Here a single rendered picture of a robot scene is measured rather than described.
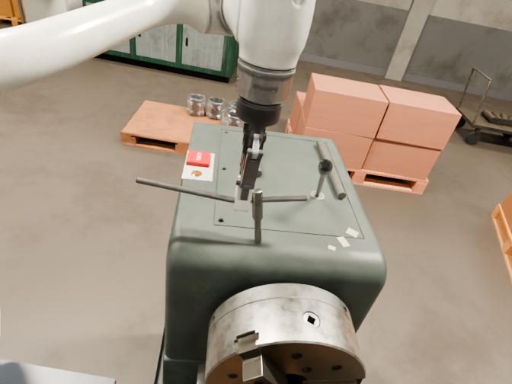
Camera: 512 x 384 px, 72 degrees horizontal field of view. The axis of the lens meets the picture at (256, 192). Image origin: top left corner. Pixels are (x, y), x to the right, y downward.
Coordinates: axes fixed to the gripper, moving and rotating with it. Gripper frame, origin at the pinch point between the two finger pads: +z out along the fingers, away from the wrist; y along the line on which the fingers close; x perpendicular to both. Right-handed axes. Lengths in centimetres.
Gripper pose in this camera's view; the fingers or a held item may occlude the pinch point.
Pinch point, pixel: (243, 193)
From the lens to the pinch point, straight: 70.2
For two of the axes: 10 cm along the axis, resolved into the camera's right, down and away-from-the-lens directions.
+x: 9.9, 1.1, 1.3
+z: -1.6, 7.9, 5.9
